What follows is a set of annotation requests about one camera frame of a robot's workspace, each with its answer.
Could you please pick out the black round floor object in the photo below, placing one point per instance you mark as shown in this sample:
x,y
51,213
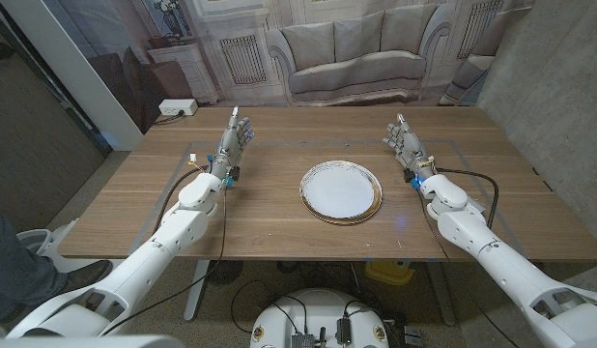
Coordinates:
x,y
223,271

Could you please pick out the grey finned electronics box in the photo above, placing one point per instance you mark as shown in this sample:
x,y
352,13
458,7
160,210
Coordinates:
x,y
303,341

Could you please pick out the white robot torso base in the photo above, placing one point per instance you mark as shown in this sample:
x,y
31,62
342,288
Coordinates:
x,y
318,309

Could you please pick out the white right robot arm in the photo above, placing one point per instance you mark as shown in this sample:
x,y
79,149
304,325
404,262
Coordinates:
x,y
496,261

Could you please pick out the yellow object under table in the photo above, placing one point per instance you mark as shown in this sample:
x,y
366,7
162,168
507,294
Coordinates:
x,y
390,273

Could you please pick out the white table leg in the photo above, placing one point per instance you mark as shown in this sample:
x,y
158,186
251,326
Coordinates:
x,y
443,295
196,290

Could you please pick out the person's leg in jeans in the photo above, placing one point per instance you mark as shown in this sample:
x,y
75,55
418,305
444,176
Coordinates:
x,y
13,270

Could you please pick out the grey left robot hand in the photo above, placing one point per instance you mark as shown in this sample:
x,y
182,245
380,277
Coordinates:
x,y
228,150

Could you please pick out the white power strip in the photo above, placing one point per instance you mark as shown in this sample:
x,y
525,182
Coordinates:
x,y
178,107

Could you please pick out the person's dark shoe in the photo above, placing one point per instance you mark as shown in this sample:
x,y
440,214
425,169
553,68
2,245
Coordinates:
x,y
86,275

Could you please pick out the white chair base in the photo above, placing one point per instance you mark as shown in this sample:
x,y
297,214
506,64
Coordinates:
x,y
37,241

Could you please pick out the white gold-rimmed paper plate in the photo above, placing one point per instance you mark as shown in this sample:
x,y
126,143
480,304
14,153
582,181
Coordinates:
x,y
340,192

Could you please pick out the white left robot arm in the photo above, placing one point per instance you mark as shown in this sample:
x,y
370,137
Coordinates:
x,y
149,261

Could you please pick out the small black electronics box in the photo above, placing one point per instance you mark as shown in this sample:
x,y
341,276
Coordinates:
x,y
343,331

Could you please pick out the printed living room backdrop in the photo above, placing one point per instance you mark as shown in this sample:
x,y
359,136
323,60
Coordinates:
x,y
356,58

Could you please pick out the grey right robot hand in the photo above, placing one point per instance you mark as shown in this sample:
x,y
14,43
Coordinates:
x,y
412,150

